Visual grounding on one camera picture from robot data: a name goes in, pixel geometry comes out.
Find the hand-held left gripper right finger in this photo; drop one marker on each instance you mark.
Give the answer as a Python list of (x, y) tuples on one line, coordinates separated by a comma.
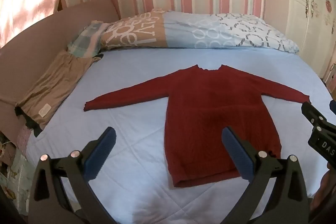
[(236, 155)]

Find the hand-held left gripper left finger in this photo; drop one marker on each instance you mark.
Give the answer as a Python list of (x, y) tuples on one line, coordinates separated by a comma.
[(101, 153)]

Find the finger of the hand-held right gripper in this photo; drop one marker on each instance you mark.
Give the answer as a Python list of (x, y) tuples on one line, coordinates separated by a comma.
[(332, 104), (315, 116)]

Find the red knitted sweater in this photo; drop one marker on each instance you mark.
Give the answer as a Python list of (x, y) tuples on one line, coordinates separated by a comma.
[(210, 113)]

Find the person's right forearm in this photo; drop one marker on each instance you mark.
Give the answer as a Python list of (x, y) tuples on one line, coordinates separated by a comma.
[(326, 192)]

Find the bed with light blue sheet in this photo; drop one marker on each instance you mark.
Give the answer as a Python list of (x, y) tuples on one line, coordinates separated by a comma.
[(131, 82)]

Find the black cloth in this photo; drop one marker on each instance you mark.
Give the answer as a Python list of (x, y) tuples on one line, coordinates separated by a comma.
[(29, 123)]

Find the tan garment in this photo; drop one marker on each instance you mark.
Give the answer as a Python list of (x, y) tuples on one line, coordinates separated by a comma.
[(57, 82)]

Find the floral patterned cloth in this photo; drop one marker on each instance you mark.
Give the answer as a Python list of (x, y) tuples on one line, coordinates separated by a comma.
[(13, 174)]

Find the white wardrobe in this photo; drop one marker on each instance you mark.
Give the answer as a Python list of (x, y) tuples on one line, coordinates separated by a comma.
[(309, 16)]

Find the plaid pillow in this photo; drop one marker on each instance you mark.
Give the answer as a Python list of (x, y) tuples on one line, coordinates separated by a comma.
[(84, 43)]

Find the printed blue and tan duvet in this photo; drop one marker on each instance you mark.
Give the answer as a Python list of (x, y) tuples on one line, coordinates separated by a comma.
[(183, 29)]

